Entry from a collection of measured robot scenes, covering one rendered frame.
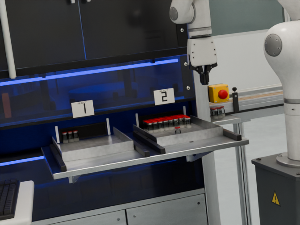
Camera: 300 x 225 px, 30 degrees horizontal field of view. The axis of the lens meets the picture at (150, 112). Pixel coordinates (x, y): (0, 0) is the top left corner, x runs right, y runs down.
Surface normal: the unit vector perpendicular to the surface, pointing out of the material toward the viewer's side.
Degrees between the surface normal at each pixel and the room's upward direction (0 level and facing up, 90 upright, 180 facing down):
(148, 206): 90
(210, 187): 90
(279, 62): 126
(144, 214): 90
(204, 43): 91
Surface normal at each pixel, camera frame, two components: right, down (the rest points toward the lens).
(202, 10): 0.51, 0.09
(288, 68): -0.44, 0.76
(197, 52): 0.18, 0.16
